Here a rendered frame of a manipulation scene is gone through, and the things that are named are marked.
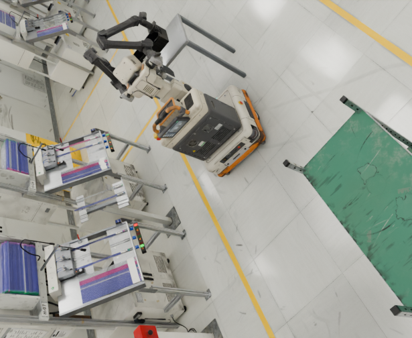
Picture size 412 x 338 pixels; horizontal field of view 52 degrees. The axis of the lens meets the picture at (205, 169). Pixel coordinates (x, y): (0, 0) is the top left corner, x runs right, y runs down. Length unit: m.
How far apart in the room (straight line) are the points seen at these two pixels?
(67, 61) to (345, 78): 5.26
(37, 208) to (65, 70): 3.62
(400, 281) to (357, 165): 0.57
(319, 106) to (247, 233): 1.26
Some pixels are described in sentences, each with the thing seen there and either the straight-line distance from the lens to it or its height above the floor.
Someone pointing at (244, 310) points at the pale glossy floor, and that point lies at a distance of 3.76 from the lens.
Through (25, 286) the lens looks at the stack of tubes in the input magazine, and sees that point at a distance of 3.74.
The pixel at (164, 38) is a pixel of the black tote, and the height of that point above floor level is 1.01.
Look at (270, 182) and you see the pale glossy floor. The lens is 3.76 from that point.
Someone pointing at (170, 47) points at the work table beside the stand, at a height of 0.80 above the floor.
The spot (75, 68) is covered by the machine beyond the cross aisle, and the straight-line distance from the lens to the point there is 7.92.
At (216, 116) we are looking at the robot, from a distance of 3.58.
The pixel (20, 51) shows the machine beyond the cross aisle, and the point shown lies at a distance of 7.74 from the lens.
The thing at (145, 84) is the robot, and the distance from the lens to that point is 3.67.
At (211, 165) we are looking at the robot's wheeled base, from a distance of 3.96.
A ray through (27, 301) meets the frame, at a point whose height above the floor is 1.47.
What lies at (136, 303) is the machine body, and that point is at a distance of 3.94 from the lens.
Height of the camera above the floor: 2.75
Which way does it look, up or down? 38 degrees down
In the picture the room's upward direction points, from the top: 71 degrees counter-clockwise
